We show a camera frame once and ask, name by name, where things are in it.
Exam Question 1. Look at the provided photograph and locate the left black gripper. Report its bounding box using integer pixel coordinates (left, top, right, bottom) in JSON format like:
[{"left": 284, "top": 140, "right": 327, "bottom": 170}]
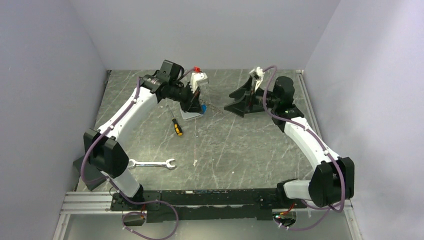
[{"left": 168, "top": 81, "right": 204, "bottom": 114}]

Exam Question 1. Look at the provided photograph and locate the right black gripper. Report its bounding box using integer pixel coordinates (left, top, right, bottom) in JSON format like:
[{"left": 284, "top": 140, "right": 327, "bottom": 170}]
[{"left": 224, "top": 77, "right": 279, "bottom": 118}]

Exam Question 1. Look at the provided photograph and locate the blue key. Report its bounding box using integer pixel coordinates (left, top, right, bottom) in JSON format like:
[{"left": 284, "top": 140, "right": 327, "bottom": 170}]
[{"left": 201, "top": 104, "right": 207, "bottom": 115}]

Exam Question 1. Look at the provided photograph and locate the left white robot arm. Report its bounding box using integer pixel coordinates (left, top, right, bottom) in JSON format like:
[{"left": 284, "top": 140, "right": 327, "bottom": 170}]
[{"left": 80, "top": 60, "right": 208, "bottom": 210}]

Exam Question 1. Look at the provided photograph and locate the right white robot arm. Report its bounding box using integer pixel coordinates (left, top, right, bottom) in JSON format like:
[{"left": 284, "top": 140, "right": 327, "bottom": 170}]
[{"left": 224, "top": 76, "right": 355, "bottom": 212}]

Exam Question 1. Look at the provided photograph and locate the small grey white box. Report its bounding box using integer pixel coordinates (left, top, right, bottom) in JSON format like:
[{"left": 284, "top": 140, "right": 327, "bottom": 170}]
[{"left": 180, "top": 111, "right": 203, "bottom": 121}]

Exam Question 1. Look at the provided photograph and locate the yellow black screwdriver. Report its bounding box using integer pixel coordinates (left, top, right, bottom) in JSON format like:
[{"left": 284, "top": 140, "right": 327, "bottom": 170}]
[{"left": 166, "top": 105, "right": 184, "bottom": 137}]

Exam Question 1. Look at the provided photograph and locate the silver open-end wrench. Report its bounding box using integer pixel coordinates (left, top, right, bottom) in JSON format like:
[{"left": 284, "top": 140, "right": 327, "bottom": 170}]
[{"left": 127, "top": 158, "right": 177, "bottom": 170}]

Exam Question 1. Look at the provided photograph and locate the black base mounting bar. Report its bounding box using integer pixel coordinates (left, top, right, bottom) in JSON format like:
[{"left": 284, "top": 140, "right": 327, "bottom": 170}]
[{"left": 110, "top": 188, "right": 306, "bottom": 223}]

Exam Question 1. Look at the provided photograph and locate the black flat plate left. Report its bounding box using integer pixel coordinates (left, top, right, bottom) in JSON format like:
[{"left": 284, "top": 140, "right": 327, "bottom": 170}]
[{"left": 72, "top": 155, "right": 104, "bottom": 192}]

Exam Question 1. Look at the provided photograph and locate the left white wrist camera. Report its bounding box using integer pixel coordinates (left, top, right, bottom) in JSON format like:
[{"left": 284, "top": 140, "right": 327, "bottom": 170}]
[{"left": 189, "top": 66, "right": 209, "bottom": 93}]

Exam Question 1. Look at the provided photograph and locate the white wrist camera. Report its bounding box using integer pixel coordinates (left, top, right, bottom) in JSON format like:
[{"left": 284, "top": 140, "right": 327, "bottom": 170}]
[
  {"left": 249, "top": 66, "right": 265, "bottom": 92},
  {"left": 189, "top": 66, "right": 209, "bottom": 93}
]

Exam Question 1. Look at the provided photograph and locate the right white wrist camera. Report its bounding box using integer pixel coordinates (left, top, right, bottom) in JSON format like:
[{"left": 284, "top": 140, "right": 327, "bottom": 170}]
[{"left": 249, "top": 66, "right": 265, "bottom": 92}]

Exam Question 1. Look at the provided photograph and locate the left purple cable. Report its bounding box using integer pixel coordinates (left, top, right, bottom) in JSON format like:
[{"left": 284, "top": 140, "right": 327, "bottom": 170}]
[{"left": 80, "top": 76, "right": 180, "bottom": 240}]

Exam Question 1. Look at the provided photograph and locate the aluminium rail frame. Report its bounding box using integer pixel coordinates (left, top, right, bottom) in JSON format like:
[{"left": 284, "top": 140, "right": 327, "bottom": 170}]
[{"left": 54, "top": 69, "right": 361, "bottom": 240}]

